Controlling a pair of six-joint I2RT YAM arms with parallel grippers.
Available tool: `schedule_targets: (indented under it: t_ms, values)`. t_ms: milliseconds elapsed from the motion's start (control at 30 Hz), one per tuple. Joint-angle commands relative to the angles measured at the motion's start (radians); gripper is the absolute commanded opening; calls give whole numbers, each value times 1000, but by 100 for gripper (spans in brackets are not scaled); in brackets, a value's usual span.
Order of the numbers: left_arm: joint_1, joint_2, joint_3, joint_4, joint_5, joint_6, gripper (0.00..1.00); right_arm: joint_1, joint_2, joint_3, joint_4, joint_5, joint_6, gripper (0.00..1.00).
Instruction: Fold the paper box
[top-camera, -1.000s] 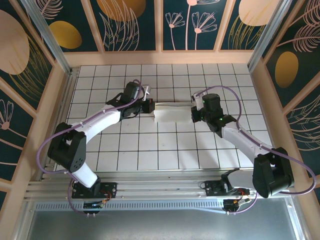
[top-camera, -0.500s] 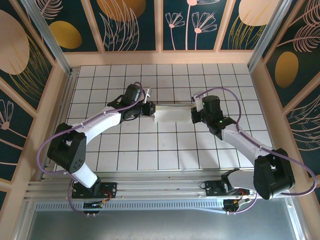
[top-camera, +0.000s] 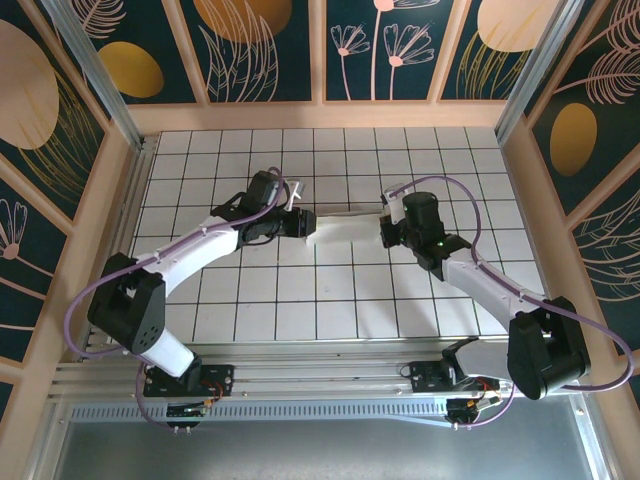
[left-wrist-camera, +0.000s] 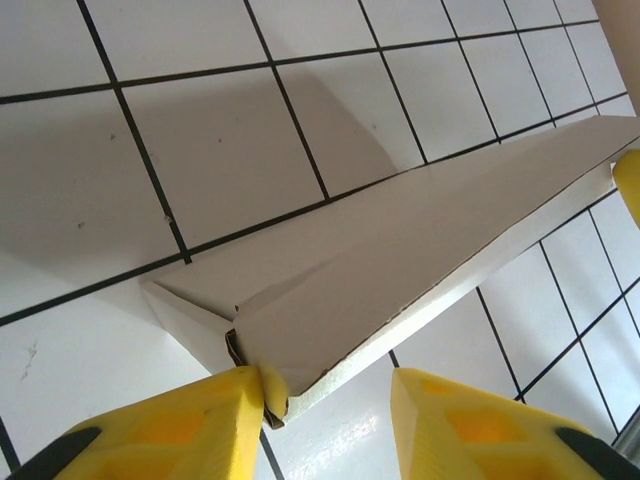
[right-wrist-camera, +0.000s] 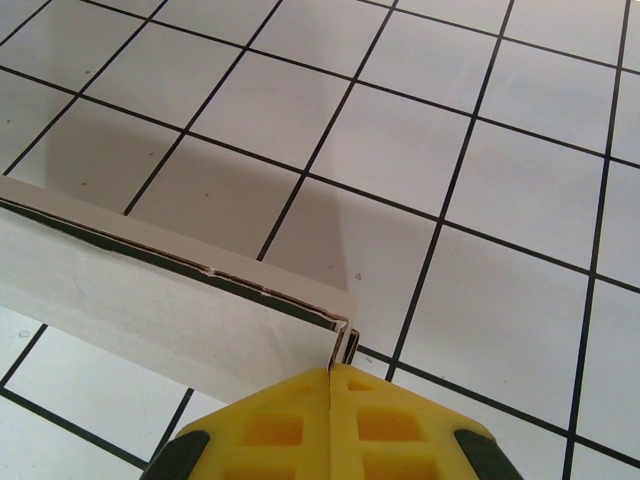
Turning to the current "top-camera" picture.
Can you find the aluminium corner post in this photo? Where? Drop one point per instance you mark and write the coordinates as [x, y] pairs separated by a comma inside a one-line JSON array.
[[530, 75], [100, 85]]

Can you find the aluminium rail frame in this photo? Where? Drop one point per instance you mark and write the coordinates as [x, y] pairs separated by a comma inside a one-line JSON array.
[[310, 370]]

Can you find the white paper box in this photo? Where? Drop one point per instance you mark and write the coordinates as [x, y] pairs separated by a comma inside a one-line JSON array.
[[345, 230]]

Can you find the grey metal sheet panel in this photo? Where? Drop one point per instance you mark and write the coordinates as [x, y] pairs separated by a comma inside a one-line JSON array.
[[320, 450]]

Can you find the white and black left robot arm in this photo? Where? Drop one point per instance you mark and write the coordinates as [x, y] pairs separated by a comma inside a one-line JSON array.
[[200, 250]]

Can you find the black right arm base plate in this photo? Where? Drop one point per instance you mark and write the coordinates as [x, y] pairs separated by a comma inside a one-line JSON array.
[[425, 375]]

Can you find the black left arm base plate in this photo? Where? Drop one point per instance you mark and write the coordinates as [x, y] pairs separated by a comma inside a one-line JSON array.
[[220, 380]]

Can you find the aluminium side rail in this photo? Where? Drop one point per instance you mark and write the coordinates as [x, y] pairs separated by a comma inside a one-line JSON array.
[[125, 225]]

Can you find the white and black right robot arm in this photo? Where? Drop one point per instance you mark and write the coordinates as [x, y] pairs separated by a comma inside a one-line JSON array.
[[480, 285]]

